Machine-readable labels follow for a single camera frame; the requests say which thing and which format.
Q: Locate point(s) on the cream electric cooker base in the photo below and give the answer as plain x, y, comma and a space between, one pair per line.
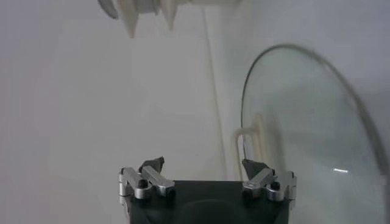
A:
198, 2

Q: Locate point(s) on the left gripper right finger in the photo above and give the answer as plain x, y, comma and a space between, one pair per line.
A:
262, 181

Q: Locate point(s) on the round glass pot lid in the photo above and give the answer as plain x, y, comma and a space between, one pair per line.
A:
304, 121

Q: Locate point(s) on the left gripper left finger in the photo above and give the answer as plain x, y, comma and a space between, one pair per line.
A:
152, 179

